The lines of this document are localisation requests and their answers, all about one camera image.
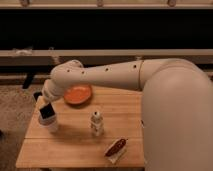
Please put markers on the small white bottle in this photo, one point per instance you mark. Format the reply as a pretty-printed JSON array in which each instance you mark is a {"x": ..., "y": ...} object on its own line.
[{"x": 96, "y": 123}]

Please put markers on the orange bowl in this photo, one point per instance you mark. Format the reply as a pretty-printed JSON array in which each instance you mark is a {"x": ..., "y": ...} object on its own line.
[{"x": 77, "y": 94}]

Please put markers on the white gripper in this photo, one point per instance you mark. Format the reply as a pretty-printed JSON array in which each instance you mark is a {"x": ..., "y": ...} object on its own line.
[{"x": 51, "y": 92}]

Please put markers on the wooden rail bench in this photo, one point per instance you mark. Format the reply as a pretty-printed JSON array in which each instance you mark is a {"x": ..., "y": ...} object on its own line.
[{"x": 29, "y": 57}]

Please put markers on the white plastic cup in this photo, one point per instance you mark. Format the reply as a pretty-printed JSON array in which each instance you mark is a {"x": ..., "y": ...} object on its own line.
[{"x": 50, "y": 123}]

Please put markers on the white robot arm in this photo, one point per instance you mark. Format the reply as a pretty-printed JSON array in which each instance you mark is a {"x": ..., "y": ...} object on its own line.
[{"x": 177, "y": 106}]

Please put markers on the black bottle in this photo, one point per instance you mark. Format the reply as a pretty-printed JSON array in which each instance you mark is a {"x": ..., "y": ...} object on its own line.
[{"x": 47, "y": 111}]

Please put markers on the snack bar in wrapper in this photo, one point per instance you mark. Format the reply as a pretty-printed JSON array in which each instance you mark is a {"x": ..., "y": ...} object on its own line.
[{"x": 116, "y": 150}]

